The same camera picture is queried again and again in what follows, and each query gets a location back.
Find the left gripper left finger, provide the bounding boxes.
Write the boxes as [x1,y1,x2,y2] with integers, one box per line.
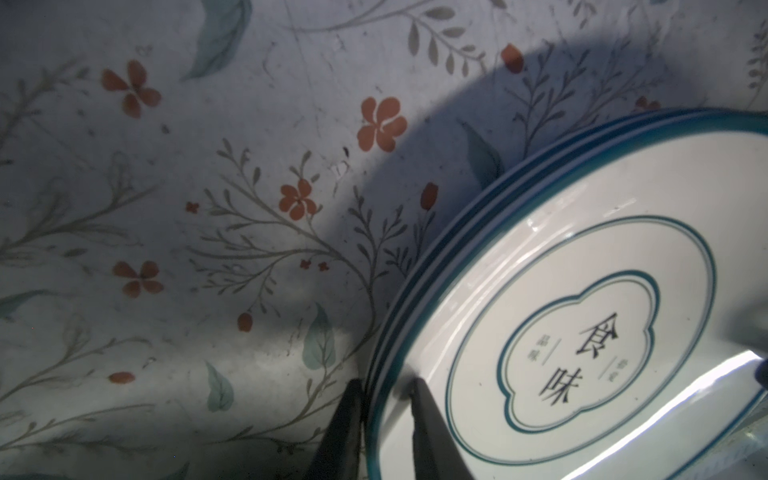
[304,379,364,480]

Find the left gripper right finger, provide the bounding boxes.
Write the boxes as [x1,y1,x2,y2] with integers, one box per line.
[410,378,473,480]

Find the white teal rimmed plate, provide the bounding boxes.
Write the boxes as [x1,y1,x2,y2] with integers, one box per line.
[365,109,767,479]

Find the plates stacked beneath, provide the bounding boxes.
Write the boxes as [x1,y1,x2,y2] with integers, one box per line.
[362,107,721,397]

